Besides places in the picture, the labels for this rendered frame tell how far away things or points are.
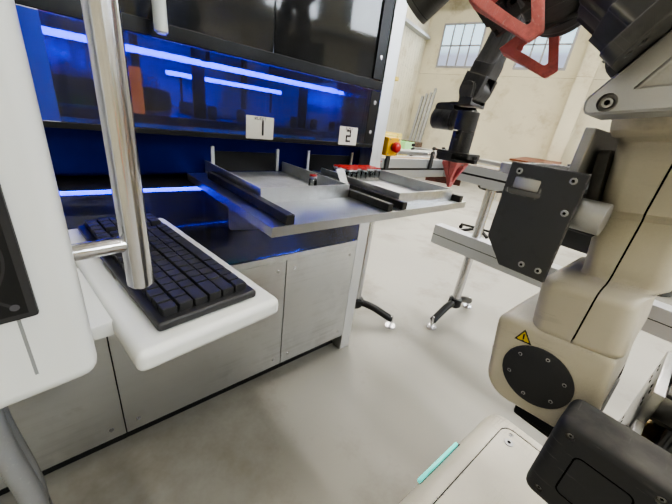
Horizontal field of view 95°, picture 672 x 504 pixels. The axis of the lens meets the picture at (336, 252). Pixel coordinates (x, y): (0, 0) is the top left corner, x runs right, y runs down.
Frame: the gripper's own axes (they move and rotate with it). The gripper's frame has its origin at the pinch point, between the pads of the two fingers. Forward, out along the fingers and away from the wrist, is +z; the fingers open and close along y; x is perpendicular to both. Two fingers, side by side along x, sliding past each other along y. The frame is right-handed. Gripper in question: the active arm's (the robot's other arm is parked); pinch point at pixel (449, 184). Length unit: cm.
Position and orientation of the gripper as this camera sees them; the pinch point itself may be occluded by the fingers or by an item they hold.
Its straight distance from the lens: 98.4
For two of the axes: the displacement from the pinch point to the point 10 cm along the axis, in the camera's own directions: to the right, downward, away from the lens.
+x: -7.6, 1.6, -6.3
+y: -6.3, -3.8, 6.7
